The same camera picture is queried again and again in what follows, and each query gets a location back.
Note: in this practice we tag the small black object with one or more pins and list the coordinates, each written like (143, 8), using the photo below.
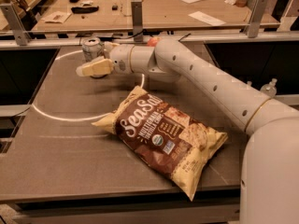
(114, 7)

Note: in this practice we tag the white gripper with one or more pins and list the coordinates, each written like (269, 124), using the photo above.
(121, 57)

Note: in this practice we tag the sea salt tortilla chips bag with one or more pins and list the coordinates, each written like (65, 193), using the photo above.
(165, 138)

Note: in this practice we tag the tan paper note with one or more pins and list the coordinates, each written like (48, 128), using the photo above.
(57, 17)

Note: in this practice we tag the middle metal bracket post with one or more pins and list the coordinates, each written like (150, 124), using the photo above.
(137, 21)

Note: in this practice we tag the right metal bracket post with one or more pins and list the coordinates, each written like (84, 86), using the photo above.
(252, 29)

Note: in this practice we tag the metal bracket post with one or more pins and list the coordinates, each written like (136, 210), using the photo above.
(20, 34)
(252, 29)
(137, 21)

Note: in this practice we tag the white paper sheet near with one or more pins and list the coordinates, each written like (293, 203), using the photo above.
(206, 18)

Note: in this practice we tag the left metal bracket post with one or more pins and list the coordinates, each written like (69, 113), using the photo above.
(20, 34)

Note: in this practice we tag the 7up soda can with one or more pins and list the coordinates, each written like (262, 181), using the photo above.
(92, 49)

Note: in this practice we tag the clear sanitizer bottle right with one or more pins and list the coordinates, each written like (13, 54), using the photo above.
(270, 88)

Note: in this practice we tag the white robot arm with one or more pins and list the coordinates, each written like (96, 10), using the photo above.
(269, 179)

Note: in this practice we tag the black tool on bench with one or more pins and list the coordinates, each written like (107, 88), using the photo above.
(84, 10)

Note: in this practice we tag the red apple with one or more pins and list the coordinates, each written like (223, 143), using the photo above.
(153, 41)

